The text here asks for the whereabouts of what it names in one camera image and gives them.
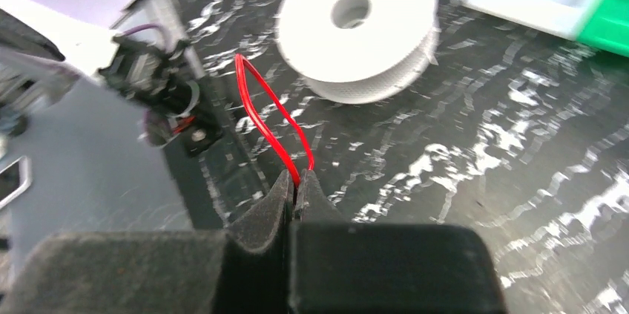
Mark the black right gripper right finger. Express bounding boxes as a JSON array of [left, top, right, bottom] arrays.
[[289, 170, 508, 313]]

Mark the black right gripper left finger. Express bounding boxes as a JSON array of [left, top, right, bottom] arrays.
[[1, 171, 293, 313]]

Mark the red wire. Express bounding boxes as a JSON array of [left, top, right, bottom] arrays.
[[234, 53, 315, 189]]

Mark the green plastic bin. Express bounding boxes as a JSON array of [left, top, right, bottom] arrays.
[[576, 0, 628, 57]]

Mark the white plastic cable spool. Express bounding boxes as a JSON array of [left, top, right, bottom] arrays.
[[275, 0, 440, 105]]

